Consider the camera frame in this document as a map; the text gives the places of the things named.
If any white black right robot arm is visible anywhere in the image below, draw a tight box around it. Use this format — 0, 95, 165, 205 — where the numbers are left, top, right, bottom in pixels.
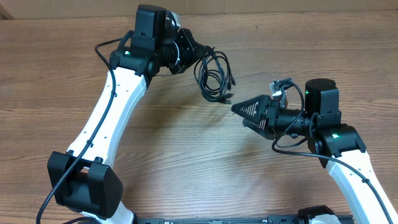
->
231, 78, 397, 223

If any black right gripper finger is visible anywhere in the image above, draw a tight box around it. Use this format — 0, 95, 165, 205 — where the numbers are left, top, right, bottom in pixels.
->
243, 119, 274, 139
231, 95, 270, 123

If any black usb cable one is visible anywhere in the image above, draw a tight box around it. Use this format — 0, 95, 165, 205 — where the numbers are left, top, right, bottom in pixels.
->
193, 46, 236, 104

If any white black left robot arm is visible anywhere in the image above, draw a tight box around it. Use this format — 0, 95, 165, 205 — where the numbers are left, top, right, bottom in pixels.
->
47, 4, 210, 223

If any black usb cable two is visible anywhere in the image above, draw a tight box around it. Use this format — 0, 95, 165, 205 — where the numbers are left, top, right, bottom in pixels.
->
198, 51, 234, 102

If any brown cardboard backboard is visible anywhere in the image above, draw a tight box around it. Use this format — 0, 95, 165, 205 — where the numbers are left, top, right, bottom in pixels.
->
1, 0, 397, 19

